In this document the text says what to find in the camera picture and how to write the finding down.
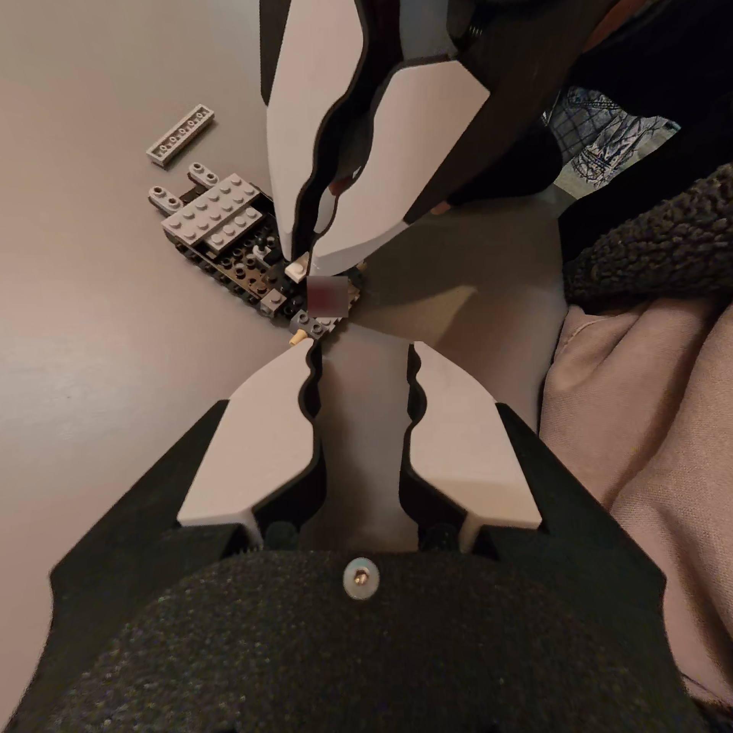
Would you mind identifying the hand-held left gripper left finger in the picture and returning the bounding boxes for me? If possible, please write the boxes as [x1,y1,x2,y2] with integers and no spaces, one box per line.
[176,338,328,545]

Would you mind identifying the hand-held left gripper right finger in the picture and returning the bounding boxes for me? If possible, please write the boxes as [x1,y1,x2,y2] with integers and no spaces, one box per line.
[399,341,543,553]

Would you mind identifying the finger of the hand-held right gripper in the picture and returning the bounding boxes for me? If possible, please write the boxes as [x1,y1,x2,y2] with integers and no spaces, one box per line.
[312,57,493,277]
[265,0,367,271]

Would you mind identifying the black toy brick car chassis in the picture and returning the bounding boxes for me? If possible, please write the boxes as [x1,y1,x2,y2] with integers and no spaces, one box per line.
[148,162,367,347]

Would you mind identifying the person's right forearm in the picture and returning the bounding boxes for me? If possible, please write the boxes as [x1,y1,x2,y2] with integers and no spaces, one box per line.
[550,0,733,253]

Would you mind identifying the grey desk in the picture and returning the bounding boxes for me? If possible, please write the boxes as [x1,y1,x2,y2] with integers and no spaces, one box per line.
[0,0,573,733]

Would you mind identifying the person's right hand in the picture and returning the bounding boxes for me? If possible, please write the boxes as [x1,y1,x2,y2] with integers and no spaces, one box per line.
[429,123,566,218]

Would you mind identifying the blue patterned fabric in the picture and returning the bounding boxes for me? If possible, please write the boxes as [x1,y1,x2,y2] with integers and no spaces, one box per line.
[543,86,682,192]

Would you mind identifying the long grey brick plate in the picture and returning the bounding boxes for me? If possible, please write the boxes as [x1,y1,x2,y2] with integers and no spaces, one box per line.
[145,104,216,171]

